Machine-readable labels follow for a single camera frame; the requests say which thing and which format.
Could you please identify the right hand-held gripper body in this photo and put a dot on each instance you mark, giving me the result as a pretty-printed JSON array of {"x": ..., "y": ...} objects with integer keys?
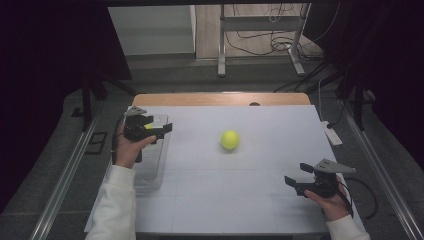
[{"x": 323, "y": 185}]

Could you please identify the dark curtain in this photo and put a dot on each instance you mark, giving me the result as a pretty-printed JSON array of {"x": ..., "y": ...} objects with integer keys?
[
  {"x": 393, "y": 66},
  {"x": 43, "y": 66}
]

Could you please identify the person's right hand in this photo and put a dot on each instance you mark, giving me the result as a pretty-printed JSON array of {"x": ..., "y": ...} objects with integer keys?
[{"x": 333, "y": 208}]

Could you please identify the white metal desk frame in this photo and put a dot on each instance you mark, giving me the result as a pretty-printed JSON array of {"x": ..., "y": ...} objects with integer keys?
[{"x": 221, "y": 50}]

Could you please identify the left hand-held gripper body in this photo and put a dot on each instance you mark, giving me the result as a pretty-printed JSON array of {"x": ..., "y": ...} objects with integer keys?
[{"x": 135, "y": 128}]

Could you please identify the yellow tennis ball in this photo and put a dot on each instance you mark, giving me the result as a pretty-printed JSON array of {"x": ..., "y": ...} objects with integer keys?
[
  {"x": 230, "y": 139},
  {"x": 148, "y": 126}
]

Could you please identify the white power strip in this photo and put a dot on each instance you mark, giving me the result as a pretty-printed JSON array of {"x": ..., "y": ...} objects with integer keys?
[{"x": 331, "y": 133}]

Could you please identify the aluminium floor rail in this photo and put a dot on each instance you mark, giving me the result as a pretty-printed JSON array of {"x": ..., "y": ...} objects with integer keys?
[
  {"x": 63, "y": 181},
  {"x": 383, "y": 176}
]

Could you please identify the white table board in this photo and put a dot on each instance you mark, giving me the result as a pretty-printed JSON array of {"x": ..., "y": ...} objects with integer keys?
[{"x": 233, "y": 206}]

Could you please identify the white cabinet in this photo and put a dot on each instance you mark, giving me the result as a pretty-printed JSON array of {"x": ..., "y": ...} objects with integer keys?
[{"x": 150, "y": 30}]

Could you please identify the clear plastic container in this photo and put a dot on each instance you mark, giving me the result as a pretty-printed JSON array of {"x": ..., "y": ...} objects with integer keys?
[{"x": 151, "y": 166}]

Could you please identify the person's left hand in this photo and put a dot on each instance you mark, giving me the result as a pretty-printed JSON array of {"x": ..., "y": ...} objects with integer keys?
[{"x": 126, "y": 151}]

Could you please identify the black metal stand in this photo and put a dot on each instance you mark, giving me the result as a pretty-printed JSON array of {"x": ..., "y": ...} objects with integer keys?
[
  {"x": 359, "y": 106},
  {"x": 86, "y": 100}
]

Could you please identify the black floor frame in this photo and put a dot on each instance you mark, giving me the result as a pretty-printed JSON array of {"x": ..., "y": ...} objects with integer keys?
[{"x": 96, "y": 143}]

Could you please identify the wooden table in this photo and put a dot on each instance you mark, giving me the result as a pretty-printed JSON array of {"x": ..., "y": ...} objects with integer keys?
[{"x": 200, "y": 99}]

